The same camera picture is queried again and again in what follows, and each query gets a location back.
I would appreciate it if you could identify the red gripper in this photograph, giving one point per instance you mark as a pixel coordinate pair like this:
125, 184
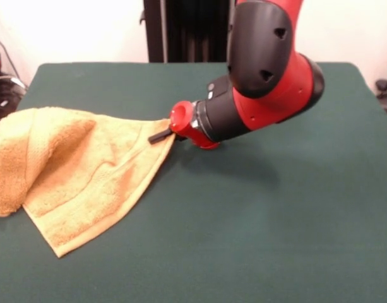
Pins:
196, 135

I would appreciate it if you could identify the tan terry towel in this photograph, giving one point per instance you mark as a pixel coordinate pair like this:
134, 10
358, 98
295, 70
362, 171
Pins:
79, 176

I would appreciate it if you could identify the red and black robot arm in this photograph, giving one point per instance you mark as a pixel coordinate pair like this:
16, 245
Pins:
259, 63

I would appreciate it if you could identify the dark green table cloth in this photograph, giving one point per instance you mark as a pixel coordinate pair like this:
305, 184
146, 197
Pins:
243, 221

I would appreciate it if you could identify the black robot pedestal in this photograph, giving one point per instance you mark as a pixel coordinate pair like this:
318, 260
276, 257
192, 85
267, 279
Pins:
187, 31

